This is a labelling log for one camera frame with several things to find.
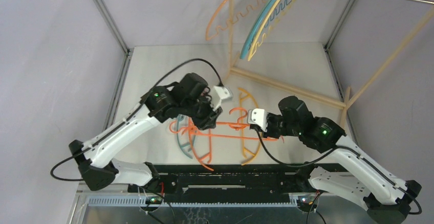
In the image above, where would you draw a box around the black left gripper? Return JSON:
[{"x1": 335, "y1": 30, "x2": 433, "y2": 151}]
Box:
[{"x1": 180, "y1": 91, "x2": 222, "y2": 129}]

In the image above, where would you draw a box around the orange plastic hanger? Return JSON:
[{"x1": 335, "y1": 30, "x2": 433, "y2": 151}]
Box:
[
  {"x1": 172, "y1": 117, "x2": 214, "y2": 172},
  {"x1": 180, "y1": 106, "x2": 286, "y2": 144}
]

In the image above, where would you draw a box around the yellow-orange plastic hanger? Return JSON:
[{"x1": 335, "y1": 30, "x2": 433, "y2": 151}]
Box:
[{"x1": 237, "y1": 87, "x2": 261, "y2": 166}]

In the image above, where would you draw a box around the pale yellow wavy hanger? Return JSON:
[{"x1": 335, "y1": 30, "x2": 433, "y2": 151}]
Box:
[{"x1": 247, "y1": 0, "x2": 302, "y2": 62}]

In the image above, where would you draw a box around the light blue wavy hanger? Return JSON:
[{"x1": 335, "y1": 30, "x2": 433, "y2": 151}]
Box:
[{"x1": 239, "y1": 0, "x2": 293, "y2": 60}]

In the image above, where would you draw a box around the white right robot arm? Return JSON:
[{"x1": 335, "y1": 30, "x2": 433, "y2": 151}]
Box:
[{"x1": 249, "y1": 96, "x2": 423, "y2": 223}]

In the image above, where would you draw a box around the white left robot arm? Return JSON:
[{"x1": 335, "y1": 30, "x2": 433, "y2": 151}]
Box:
[{"x1": 69, "y1": 73, "x2": 232, "y2": 192}]

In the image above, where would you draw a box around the teal plastic hanger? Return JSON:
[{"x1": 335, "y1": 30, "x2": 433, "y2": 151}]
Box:
[{"x1": 175, "y1": 115, "x2": 193, "y2": 159}]

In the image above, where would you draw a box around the peach wavy hanger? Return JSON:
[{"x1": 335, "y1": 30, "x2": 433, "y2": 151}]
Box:
[{"x1": 205, "y1": 0, "x2": 299, "y2": 41}]

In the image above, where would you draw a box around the right circuit board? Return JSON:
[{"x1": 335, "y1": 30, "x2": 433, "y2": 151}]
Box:
[{"x1": 297, "y1": 196, "x2": 317, "y2": 213}]

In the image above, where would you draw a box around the circuit board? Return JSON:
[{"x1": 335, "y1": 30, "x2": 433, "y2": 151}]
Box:
[
  {"x1": 145, "y1": 196, "x2": 164, "y2": 207},
  {"x1": 297, "y1": 196, "x2": 317, "y2": 213}
]

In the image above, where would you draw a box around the left circuit board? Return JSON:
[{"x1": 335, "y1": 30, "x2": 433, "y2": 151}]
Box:
[{"x1": 145, "y1": 196, "x2": 164, "y2": 207}]

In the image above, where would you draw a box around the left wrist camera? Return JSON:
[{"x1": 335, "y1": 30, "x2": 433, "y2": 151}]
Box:
[{"x1": 208, "y1": 86, "x2": 233, "y2": 111}]

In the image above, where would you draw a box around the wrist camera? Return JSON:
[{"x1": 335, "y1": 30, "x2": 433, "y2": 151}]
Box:
[
  {"x1": 208, "y1": 86, "x2": 233, "y2": 111},
  {"x1": 247, "y1": 108, "x2": 268, "y2": 132}
]

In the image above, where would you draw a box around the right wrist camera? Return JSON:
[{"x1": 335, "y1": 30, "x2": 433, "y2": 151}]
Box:
[{"x1": 247, "y1": 108, "x2": 268, "y2": 132}]

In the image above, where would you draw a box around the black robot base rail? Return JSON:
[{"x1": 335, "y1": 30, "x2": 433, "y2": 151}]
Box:
[{"x1": 127, "y1": 162, "x2": 340, "y2": 205}]

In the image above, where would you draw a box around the wooden clothes rack frame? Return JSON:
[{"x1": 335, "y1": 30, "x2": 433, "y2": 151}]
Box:
[{"x1": 228, "y1": 0, "x2": 433, "y2": 127}]

